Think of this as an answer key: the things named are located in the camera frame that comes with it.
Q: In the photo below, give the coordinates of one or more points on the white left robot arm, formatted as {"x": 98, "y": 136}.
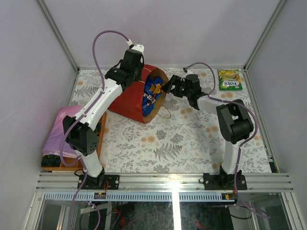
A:
{"x": 79, "y": 129}

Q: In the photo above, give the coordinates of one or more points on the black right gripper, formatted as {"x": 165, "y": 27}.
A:
{"x": 176, "y": 81}

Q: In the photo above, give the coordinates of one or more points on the floral patterned table mat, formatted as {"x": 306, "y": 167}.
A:
{"x": 179, "y": 139}

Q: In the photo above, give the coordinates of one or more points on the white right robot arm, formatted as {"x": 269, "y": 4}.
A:
{"x": 234, "y": 121}

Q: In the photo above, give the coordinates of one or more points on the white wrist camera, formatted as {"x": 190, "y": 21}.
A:
{"x": 137, "y": 47}
{"x": 187, "y": 72}

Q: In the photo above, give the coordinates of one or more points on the green Fox's spring tea candy bag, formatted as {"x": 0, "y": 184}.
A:
{"x": 229, "y": 80}

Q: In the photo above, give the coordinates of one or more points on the pink purple folded cloth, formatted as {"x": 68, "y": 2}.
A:
{"x": 56, "y": 136}

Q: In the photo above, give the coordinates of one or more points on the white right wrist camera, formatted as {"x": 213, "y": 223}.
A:
{"x": 187, "y": 72}

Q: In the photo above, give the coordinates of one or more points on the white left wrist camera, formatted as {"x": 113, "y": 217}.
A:
{"x": 137, "y": 47}

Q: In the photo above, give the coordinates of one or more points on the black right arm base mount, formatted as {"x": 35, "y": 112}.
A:
{"x": 224, "y": 181}

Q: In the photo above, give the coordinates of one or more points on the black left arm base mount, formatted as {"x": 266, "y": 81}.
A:
{"x": 102, "y": 182}

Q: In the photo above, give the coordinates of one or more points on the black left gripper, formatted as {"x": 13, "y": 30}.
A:
{"x": 138, "y": 72}

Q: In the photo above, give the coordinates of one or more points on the red paper bag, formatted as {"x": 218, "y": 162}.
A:
{"x": 129, "y": 103}

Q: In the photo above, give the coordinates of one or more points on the aluminium frame rail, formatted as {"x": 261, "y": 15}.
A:
{"x": 162, "y": 182}

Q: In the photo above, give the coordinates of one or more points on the blue Doritos chip bag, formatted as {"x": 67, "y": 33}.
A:
{"x": 151, "y": 93}

